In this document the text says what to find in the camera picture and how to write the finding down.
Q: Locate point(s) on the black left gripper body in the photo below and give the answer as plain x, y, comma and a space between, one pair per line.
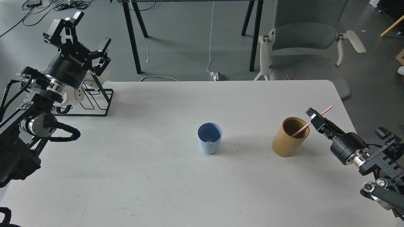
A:
70, 64

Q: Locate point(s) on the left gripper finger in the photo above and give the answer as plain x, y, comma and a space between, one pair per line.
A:
100, 54
54, 34

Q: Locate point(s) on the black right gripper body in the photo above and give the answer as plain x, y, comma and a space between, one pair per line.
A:
348, 148

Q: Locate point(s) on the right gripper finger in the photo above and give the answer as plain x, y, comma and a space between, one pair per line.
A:
330, 130
321, 124

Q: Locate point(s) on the pink chopstick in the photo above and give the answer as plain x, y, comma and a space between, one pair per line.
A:
308, 124

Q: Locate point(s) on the blue cup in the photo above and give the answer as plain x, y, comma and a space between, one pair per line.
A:
209, 137

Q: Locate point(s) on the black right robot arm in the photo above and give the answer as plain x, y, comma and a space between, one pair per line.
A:
387, 188

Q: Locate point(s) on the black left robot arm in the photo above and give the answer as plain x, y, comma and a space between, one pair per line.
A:
25, 133

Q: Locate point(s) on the white cup on rack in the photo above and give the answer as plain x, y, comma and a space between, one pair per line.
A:
72, 96

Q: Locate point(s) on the bamboo cup holder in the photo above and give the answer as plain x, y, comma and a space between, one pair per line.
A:
284, 143

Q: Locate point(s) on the white container behind rack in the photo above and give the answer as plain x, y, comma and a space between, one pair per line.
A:
102, 78

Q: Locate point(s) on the black table legs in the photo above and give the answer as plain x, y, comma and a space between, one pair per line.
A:
186, 23

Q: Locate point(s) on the grey office chair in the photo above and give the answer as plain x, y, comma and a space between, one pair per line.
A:
310, 24

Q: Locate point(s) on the white sneaker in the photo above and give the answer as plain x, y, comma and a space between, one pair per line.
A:
401, 70

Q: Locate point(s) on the wooden stick on floor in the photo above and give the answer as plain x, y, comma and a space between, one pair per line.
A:
393, 29

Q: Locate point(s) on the black wire dish rack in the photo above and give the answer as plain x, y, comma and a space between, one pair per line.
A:
96, 102

